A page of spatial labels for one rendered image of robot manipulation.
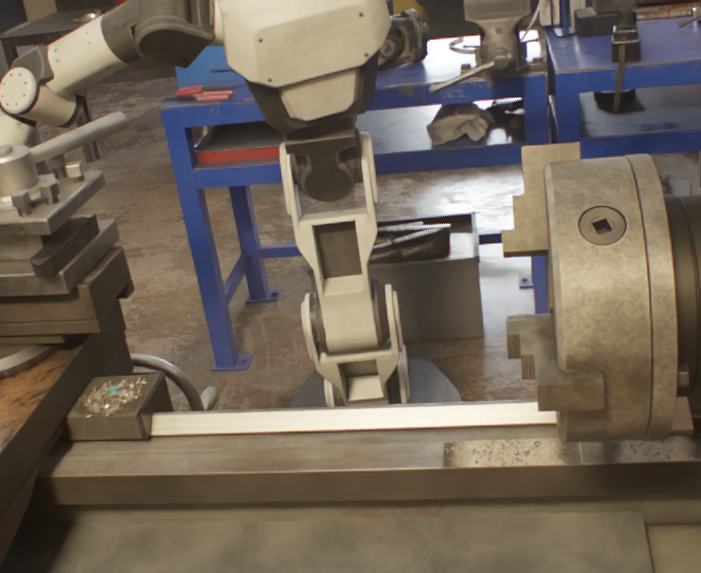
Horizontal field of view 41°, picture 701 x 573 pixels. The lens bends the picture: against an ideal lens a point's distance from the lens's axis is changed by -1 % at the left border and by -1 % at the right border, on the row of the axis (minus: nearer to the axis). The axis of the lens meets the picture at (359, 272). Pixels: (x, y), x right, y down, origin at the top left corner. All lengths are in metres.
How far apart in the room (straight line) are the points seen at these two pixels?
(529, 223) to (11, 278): 0.65
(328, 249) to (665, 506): 0.95
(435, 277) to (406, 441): 1.80
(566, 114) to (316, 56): 1.17
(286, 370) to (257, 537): 1.80
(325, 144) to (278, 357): 1.43
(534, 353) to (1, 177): 0.71
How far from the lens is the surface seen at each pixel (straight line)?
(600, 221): 0.77
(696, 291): 0.79
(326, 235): 1.87
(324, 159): 1.75
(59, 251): 1.18
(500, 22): 2.41
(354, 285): 1.90
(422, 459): 1.11
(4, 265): 1.25
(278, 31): 1.52
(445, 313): 2.97
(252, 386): 2.93
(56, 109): 1.71
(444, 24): 6.35
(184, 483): 1.17
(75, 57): 1.65
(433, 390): 2.46
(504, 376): 2.81
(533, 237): 0.85
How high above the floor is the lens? 1.49
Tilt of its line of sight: 25 degrees down
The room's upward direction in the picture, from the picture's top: 8 degrees counter-clockwise
